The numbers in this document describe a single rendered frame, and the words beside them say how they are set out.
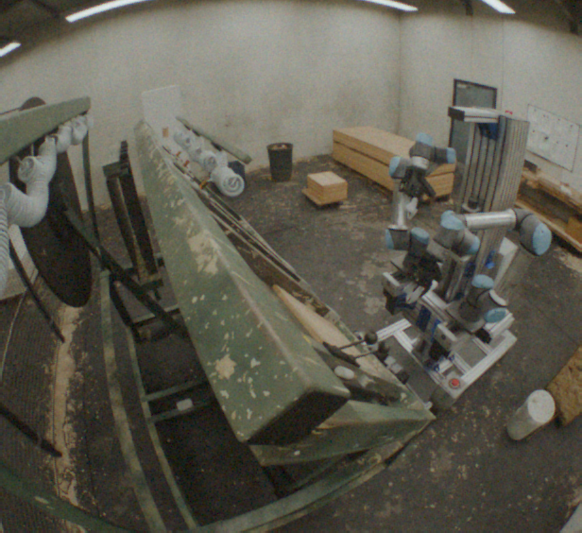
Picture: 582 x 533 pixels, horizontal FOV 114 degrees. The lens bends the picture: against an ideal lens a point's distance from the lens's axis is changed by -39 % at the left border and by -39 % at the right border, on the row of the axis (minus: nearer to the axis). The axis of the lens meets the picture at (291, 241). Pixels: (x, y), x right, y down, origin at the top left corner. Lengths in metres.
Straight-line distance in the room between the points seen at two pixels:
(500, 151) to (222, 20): 5.61
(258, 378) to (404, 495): 2.02
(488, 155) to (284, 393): 1.45
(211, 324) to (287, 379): 0.13
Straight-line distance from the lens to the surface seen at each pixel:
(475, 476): 2.48
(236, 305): 0.35
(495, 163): 1.57
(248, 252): 1.10
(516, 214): 1.42
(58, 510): 0.65
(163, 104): 4.71
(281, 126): 6.70
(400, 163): 1.74
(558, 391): 2.92
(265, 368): 0.30
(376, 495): 2.21
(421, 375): 2.41
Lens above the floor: 2.15
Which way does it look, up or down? 33 degrees down
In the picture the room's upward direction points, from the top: 3 degrees counter-clockwise
